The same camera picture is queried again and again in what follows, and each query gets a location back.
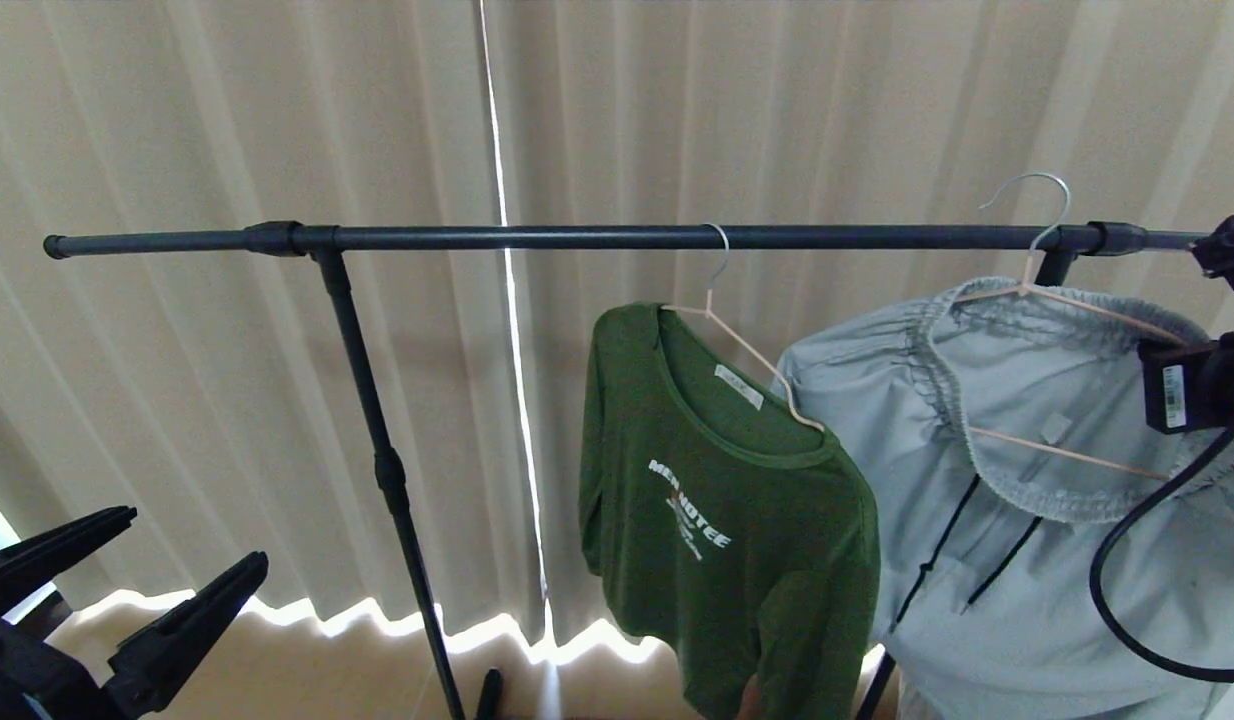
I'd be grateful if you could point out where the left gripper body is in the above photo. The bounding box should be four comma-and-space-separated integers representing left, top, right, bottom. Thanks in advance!
0, 603, 130, 720

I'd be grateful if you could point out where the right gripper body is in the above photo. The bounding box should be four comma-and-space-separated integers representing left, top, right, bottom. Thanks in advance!
1137, 322, 1234, 436

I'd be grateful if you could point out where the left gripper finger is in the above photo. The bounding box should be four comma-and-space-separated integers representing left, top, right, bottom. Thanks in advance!
0, 505, 139, 616
102, 550, 270, 720

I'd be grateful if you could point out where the pink clothes hanger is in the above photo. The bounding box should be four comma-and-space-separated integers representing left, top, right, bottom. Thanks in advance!
952, 173, 1193, 483
662, 222, 828, 434

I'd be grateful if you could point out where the pale grey garment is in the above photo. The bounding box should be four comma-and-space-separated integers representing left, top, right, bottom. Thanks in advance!
772, 277, 1234, 720

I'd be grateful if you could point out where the green printed shirt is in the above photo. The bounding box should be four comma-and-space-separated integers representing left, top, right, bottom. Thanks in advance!
579, 303, 883, 720

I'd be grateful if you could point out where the black clothes rack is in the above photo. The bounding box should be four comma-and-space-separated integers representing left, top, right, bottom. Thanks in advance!
42, 220, 1213, 720

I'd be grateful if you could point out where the beige curtain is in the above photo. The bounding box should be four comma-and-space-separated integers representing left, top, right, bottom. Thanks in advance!
0, 0, 1234, 666

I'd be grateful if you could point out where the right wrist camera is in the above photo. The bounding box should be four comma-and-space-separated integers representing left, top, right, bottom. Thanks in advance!
1190, 210, 1234, 297

